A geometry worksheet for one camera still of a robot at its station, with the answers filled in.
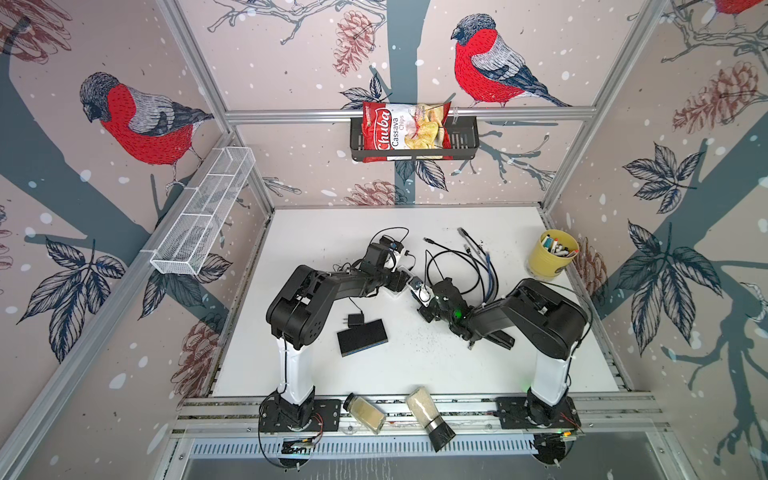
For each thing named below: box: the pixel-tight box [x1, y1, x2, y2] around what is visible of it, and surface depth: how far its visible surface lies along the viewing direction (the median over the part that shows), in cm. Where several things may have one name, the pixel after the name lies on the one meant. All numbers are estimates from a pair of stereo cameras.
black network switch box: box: [337, 319, 389, 358], surface depth 87 cm
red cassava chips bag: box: [362, 101, 452, 163], surface depth 90 cm
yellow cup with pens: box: [528, 229, 580, 279], surface depth 94 cm
